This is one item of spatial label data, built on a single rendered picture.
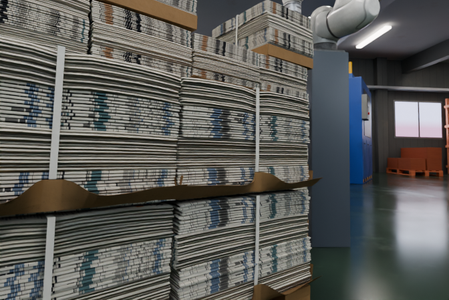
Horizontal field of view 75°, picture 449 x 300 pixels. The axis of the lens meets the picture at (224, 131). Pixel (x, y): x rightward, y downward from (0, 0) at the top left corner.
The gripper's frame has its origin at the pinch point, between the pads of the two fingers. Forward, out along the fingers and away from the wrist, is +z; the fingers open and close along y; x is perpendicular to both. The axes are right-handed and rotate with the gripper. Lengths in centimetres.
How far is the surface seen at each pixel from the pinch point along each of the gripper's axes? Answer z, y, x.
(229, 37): -1.4, -6.5, -35.6
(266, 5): -7.2, 16.4, -35.9
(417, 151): 37, -189, 731
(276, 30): 1.8, 17.6, -31.0
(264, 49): 10.0, 15.8, -35.8
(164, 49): 22, 19, -79
